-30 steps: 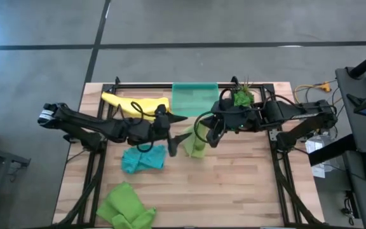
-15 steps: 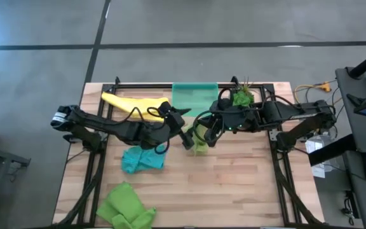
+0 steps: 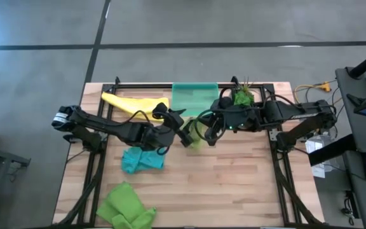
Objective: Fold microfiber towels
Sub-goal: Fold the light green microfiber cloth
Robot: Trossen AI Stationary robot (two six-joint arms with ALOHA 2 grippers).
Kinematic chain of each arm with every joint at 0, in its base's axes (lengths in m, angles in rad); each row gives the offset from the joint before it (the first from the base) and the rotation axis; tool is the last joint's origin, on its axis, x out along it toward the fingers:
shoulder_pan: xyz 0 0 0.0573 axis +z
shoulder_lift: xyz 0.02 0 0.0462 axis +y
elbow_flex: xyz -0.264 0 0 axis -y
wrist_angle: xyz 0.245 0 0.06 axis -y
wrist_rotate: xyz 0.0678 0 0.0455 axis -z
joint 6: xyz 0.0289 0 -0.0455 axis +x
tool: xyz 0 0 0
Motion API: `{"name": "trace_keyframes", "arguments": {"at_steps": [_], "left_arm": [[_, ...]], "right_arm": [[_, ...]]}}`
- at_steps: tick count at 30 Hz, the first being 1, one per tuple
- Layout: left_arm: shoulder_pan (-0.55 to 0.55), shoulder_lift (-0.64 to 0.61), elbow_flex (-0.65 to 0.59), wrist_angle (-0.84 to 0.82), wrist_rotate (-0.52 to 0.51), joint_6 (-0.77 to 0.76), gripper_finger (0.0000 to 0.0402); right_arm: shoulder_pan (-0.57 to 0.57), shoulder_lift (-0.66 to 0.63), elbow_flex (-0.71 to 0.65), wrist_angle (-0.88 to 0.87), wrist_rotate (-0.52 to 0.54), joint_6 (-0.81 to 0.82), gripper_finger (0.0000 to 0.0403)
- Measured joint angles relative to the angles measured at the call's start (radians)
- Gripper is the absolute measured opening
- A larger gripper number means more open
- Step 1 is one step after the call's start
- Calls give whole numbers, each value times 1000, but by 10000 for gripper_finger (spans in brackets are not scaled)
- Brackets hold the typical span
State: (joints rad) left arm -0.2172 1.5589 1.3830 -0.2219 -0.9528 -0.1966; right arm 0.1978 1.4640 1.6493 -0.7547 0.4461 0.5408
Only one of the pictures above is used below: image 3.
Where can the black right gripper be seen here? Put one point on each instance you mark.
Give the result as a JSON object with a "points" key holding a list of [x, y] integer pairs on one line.
{"points": [[224, 119]]}

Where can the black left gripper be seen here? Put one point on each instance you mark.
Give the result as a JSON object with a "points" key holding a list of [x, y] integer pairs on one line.
{"points": [[173, 122]]}

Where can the lime green microfiber towel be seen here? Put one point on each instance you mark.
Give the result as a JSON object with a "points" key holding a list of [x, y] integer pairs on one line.
{"points": [[197, 135]]}

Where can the yellow microfiber towel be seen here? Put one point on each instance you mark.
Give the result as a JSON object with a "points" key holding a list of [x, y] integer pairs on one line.
{"points": [[132, 105]]}

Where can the teal microfiber towel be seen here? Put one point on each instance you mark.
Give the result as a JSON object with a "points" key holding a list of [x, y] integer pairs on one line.
{"points": [[138, 160]]}

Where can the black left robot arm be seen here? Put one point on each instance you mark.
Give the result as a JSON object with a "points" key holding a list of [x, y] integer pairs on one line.
{"points": [[106, 125]]}

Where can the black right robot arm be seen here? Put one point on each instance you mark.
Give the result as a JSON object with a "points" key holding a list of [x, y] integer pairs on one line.
{"points": [[297, 113]]}

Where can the bright green microfiber towel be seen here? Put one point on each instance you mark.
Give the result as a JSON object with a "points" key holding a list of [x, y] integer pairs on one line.
{"points": [[122, 203]]}

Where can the succulent in triangle-patterned pot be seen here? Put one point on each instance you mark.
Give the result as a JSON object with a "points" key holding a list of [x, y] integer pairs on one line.
{"points": [[242, 98]]}

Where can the white plastic box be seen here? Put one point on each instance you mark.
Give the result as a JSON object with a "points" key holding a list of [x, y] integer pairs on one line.
{"points": [[316, 144]]}

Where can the small white carton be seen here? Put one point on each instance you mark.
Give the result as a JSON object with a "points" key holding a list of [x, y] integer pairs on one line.
{"points": [[319, 171]]}

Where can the black square beam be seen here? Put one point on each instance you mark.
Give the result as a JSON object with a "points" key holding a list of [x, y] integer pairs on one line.
{"points": [[332, 149]]}

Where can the grey desk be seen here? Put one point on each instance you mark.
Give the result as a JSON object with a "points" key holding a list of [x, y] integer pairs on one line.
{"points": [[357, 133]]}

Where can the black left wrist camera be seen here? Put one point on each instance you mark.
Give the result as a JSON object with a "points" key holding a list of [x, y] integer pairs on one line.
{"points": [[160, 110]]}

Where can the black aluminium table frame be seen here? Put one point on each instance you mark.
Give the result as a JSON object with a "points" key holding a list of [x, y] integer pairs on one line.
{"points": [[138, 86]]}

